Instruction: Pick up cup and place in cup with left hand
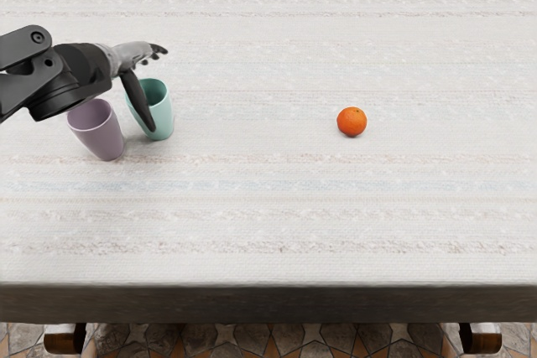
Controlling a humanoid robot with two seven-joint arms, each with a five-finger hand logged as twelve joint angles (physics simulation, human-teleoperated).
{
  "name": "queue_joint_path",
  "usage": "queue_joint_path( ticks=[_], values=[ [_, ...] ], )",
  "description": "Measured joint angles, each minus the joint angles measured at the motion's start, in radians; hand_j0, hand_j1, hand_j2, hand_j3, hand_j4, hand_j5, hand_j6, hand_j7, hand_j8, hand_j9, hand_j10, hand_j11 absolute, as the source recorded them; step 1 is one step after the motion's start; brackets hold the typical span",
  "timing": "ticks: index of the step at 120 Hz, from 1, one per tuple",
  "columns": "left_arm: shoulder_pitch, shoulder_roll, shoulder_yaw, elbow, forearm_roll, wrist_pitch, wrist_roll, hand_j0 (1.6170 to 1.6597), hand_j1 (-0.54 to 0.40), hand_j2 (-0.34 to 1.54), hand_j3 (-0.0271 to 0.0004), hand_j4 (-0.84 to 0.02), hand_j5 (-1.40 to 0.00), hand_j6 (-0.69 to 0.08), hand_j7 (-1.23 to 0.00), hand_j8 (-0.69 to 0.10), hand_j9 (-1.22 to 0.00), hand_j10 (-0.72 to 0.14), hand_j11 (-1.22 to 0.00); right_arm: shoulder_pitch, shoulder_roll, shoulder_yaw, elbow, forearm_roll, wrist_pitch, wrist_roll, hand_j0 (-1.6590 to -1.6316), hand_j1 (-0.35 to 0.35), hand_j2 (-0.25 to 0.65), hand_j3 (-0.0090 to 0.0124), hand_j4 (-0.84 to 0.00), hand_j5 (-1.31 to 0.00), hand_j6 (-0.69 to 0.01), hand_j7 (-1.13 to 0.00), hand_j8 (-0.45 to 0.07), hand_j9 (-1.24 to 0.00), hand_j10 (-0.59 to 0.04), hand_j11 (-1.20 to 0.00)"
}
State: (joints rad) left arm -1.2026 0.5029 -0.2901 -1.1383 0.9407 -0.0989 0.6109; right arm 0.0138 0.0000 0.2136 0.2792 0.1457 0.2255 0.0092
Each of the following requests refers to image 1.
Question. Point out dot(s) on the orange fruit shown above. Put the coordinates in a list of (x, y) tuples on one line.
[(351, 121)]

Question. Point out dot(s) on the teal plastic cup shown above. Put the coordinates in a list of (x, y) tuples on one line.
[(161, 115)]

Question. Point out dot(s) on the lilac plastic cup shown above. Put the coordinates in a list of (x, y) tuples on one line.
[(100, 136)]

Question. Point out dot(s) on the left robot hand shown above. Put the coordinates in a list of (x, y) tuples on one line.
[(126, 56)]

